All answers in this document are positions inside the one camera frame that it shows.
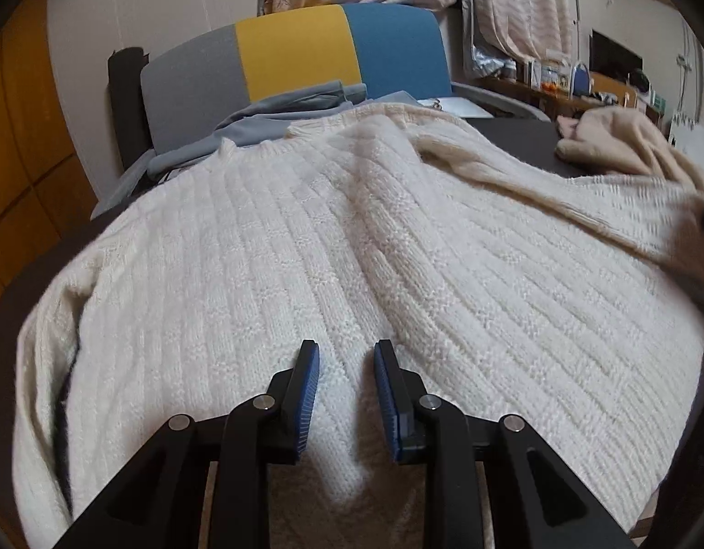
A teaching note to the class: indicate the white knit sweater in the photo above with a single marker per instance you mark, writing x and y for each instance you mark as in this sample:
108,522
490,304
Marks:
271,251

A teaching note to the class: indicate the beige sweater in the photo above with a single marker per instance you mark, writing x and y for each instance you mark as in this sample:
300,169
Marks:
620,143

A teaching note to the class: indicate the silver foil bag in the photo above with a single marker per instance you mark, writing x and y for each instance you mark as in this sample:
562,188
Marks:
492,63

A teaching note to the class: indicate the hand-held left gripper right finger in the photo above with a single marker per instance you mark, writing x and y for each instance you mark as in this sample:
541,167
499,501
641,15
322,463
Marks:
386,394

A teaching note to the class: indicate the pale striped curtain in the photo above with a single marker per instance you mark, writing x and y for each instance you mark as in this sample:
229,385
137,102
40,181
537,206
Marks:
517,0

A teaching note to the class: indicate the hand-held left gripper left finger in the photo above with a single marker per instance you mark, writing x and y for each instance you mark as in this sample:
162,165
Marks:
307,394

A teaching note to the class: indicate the grey garment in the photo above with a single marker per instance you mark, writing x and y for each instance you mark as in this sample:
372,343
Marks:
260,120

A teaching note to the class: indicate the black television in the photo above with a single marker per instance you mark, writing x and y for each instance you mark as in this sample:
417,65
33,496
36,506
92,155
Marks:
615,57

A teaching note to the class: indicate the white deer print cushion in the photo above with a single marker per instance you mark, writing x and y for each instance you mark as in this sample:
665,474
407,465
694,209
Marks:
454,106

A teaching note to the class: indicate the grey yellow blue chair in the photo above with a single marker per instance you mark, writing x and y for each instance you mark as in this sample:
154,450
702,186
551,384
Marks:
294,51

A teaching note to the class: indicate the black rolled mat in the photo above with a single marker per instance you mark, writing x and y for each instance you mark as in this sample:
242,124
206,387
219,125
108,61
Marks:
126,103

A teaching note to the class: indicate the orange wooden wardrobe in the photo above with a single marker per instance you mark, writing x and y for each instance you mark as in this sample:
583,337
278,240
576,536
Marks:
26,143

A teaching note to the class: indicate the wooden desk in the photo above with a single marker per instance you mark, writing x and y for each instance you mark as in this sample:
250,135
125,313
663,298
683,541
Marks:
609,88

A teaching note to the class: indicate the blue bag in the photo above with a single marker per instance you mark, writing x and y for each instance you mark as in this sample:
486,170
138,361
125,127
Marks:
580,81

